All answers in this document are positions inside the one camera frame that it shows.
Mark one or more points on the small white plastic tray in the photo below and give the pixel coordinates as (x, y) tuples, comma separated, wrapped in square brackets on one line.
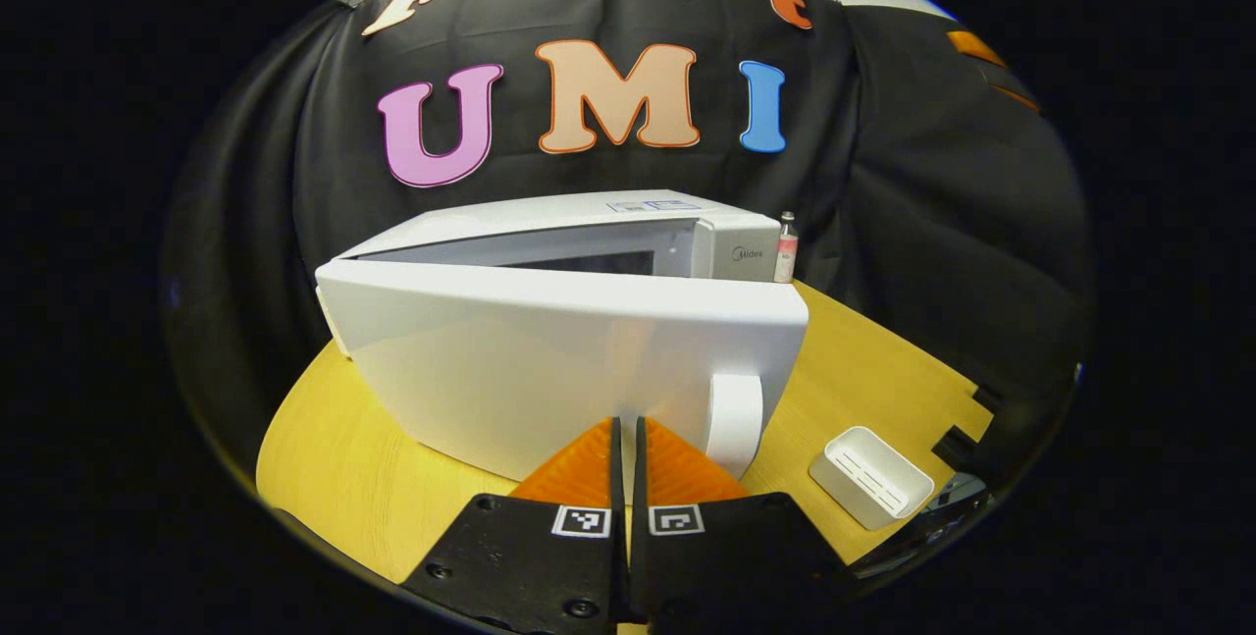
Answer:
[(868, 473)]

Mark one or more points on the white microwave oven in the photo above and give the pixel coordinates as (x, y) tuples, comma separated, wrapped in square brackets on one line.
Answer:
[(540, 360)]

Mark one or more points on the small bottle with pink label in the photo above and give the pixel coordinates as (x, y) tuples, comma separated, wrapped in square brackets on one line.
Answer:
[(786, 252)]

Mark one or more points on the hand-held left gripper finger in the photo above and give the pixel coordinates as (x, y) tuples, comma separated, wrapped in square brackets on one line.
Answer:
[(640, 478), (616, 478)]

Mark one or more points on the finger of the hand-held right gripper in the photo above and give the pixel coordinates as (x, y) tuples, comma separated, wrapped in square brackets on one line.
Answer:
[(974, 46), (1019, 98)]

